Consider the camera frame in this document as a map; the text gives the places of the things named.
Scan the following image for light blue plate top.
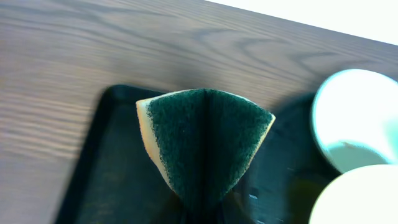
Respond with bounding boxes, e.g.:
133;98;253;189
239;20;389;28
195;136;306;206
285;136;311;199
310;69;397;173

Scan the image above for green yellow sponge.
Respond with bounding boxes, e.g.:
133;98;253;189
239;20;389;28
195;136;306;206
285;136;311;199
136;89;275;213

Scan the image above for black round tray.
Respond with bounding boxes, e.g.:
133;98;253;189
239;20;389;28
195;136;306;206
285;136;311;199
224;93;339;224

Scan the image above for black rectangular tray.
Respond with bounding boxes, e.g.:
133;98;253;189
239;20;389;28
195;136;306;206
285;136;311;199
51;84;249;224

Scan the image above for yellow plate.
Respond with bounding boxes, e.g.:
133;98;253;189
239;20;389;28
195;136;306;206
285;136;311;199
308;164;397;224

